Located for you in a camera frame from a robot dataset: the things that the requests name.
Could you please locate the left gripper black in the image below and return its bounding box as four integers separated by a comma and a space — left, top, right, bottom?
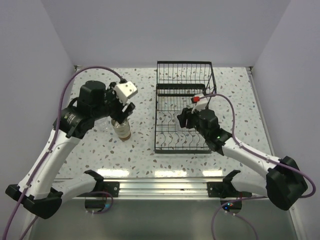
92, 82, 135, 124

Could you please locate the aluminium mounting rail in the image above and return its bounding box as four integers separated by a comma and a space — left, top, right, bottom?
51, 173, 267, 203

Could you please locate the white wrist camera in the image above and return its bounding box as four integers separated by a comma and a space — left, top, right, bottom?
191, 94, 208, 113
114, 81, 138, 104

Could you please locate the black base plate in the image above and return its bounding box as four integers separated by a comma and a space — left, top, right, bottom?
79, 181, 120, 198
206, 181, 252, 199

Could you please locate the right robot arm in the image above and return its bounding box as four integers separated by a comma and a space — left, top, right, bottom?
177, 108, 308, 211

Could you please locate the black wire dish rack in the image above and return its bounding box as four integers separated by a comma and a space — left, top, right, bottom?
154, 61, 217, 154

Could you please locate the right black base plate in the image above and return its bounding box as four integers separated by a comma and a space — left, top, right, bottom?
206, 181, 252, 199

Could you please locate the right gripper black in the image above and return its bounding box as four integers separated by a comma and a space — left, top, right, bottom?
177, 104, 209, 139

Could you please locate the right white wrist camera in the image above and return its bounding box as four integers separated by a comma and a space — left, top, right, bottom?
191, 94, 208, 113

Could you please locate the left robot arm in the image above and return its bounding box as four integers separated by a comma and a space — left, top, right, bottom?
5, 80, 138, 219

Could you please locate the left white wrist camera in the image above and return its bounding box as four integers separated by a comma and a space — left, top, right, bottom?
114, 81, 138, 104

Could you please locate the clear glass back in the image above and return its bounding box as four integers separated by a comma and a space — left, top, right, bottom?
174, 113, 188, 132

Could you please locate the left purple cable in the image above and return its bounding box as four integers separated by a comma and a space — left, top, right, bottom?
3, 65, 125, 240

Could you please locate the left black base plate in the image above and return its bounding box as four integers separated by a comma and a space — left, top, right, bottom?
79, 181, 120, 198

